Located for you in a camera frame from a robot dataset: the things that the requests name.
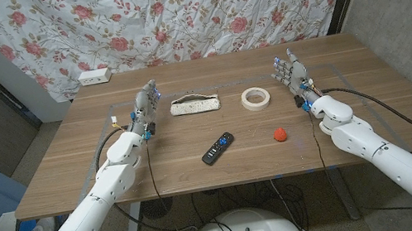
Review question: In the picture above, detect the white floor cable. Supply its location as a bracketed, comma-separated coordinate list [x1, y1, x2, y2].
[269, 171, 329, 231]

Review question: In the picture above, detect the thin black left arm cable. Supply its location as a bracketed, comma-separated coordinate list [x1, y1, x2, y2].
[144, 135, 193, 231]

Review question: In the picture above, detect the beige masking tape roll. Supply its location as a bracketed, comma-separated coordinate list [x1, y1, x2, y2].
[239, 84, 274, 114]

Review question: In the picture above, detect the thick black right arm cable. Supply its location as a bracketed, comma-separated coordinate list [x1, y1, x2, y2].
[321, 75, 412, 187]

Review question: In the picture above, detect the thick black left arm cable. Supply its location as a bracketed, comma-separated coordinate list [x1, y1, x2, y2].
[89, 115, 199, 231]

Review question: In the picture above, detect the black TV remote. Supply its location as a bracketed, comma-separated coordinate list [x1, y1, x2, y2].
[197, 130, 238, 167]

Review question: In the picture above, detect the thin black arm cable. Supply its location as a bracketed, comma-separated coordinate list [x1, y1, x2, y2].
[144, 135, 193, 231]
[307, 91, 412, 231]

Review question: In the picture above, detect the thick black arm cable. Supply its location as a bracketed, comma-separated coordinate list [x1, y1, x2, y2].
[89, 115, 199, 231]
[321, 75, 412, 187]

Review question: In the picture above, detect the black round floor object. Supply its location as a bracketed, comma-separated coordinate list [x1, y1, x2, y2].
[139, 195, 176, 222]

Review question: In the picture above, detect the cream floral pen bag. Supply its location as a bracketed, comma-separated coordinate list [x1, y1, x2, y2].
[167, 89, 223, 119]

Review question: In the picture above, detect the floral rose backdrop cloth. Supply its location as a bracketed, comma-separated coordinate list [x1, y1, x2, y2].
[0, 0, 376, 113]

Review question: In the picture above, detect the white table leg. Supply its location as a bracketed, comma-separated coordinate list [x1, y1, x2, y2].
[326, 164, 362, 224]
[118, 200, 146, 231]

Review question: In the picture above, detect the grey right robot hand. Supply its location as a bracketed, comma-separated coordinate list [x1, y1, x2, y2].
[266, 44, 325, 115]

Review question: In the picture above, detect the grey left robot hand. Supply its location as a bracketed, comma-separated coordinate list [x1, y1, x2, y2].
[119, 77, 170, 144]

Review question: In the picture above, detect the white power strip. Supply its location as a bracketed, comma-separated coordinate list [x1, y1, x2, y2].
[76, 66, 114, 88]

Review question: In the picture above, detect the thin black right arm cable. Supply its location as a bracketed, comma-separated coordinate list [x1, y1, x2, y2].
[307, 91, 412, 231]

